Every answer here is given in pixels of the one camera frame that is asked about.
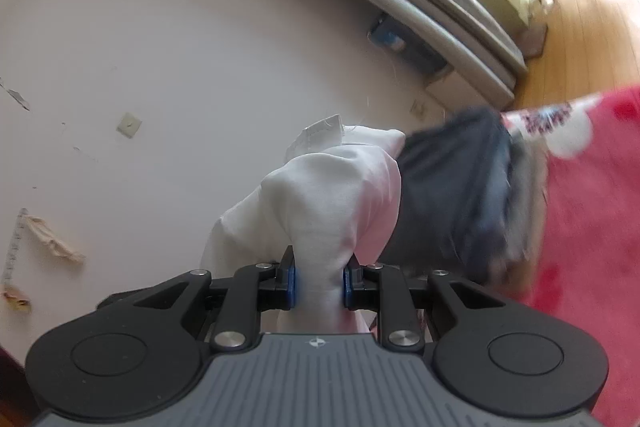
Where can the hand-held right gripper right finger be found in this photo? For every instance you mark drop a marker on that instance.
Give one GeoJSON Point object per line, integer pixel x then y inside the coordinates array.
{"type": "Point", "coordinates": [346, 289]}

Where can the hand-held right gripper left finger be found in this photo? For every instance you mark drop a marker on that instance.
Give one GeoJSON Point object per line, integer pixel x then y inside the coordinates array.
{"type": "Point", "coordinates": [291, 289]}

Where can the white shirt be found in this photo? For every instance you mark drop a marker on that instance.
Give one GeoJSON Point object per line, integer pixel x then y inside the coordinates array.
{"type": "Point", "coordinates": [325, 207]}

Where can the stack of folded dark clothes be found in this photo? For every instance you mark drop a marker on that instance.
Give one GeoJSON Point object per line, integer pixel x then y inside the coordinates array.
{"type": "Point", "coordinates": [450, 187]}

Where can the peeling tan tape scrap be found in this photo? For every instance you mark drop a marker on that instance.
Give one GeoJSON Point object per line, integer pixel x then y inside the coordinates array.
{"type": "Point", "coordinates": [17, 299]}
{"type": "Point", "coordinates": [50, 239]}

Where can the pink floral blanket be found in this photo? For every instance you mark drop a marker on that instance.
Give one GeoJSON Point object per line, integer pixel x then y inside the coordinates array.
{"type": "Point", "coordinates": [590, 232]}

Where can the blue water bottle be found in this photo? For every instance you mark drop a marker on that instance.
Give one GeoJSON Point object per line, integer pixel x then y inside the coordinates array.
{"type": "Point", "coordinates": [395, 38]}

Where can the beige wall socket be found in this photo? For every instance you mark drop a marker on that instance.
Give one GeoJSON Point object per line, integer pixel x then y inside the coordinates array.
{"type": "Point", "coordinates": [130, 126]}

